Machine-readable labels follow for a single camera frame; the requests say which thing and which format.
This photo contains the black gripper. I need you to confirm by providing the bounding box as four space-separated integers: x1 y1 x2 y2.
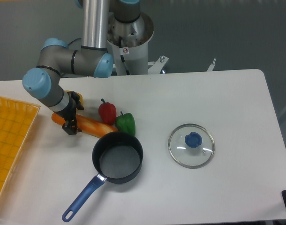
55 92 82 135

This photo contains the long orange baguette bread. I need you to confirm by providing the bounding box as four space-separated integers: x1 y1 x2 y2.
52 113 118 138

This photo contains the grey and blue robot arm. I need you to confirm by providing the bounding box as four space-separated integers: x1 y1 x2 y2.
22 0 141 135

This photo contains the yellow bell pepper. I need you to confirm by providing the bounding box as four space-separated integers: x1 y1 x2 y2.
66 90 84 110

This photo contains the red bell pepper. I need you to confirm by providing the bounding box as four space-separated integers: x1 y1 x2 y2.
98 98 117 125

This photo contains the green bell pepper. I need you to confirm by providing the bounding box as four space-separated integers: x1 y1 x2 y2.
115 111 136 136

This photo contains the yellow woven basket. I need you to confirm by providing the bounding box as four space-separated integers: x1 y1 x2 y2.
0 96 40 198

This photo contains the glass lid with blue knob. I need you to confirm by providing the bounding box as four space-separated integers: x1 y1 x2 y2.
168 123 215 169

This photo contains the black saucepan with blue handle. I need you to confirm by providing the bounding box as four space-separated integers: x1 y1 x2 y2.
62 131 143 222

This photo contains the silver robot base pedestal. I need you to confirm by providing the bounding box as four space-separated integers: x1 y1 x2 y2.
107 13 154 76

